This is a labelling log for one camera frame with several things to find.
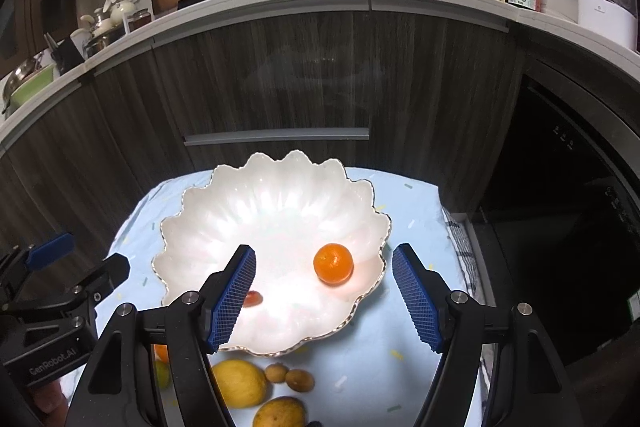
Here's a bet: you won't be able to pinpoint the black built-in appliance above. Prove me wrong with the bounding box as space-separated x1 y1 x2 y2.
475 57 640 368

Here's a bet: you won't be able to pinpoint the light blue tablecloth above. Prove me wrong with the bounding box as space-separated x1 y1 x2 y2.
47 167 496 427

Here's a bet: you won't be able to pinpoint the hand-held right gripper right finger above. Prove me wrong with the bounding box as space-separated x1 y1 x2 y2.
391 243 568 427

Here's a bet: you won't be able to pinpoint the black knife block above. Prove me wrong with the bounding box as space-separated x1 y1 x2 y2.
50 39 85 75

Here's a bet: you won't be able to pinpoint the steel cooking pot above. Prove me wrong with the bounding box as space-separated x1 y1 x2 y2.
82 24 126 58

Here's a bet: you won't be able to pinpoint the large brown longan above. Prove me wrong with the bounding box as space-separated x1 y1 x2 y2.
285 369 316 393

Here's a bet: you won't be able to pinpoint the green bowl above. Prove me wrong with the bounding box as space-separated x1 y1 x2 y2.
10 64 58 108

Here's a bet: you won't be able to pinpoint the grey drawer handle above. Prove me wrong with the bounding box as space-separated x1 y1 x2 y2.
183 127 371 146

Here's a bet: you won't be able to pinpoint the steel basin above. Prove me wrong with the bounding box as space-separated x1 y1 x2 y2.
1 54 48 110

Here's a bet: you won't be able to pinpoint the white cylindrical appliance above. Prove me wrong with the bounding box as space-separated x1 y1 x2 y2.
577 0 637 50

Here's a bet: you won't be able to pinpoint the person's left hand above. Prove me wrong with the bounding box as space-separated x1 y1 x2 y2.
31 377 68 425

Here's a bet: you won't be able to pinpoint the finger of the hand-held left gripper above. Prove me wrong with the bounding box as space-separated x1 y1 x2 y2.
0 233 75 305
47 252 132 333

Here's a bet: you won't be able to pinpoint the large yellow orange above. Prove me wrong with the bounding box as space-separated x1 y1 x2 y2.
210 359 271 409

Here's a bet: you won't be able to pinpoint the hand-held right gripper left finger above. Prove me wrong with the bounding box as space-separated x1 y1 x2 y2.
75 244 257 427

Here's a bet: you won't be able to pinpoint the dark wooden kitchen cabinet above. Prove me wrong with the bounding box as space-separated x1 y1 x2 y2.
0 2 526 268

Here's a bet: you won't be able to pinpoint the white scalloped bowl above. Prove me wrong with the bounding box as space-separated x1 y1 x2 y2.
151 150 392 356

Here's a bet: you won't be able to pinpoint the white teapot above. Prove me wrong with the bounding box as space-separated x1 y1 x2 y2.
110 1 137 24

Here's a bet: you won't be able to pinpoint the glass jar red contents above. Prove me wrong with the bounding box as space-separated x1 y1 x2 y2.
127 9 152 32

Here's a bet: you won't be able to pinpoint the yellow-brown pear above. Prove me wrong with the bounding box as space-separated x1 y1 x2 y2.
252 396 307 427

